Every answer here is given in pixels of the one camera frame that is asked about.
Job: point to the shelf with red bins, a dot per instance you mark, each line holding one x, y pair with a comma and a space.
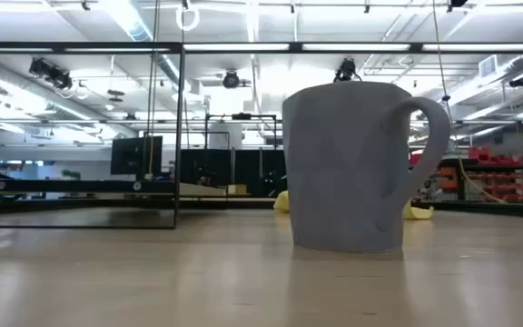
493, 175

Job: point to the black overhead frame beam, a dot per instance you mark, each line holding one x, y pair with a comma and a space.
357, 46

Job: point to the black computer monitor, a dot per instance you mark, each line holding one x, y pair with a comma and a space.
130, 156

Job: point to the round black ceiling spotlight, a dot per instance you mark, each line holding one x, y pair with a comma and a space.
231, 79

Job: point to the black camera on beam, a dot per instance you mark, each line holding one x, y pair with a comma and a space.
346, 70

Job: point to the black metal shelf frame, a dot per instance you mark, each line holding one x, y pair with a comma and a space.
179, 136

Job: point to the beige slanted board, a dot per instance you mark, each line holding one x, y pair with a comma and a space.
200, 190

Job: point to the black ceiling camera cluster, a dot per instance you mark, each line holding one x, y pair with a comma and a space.
52, 73

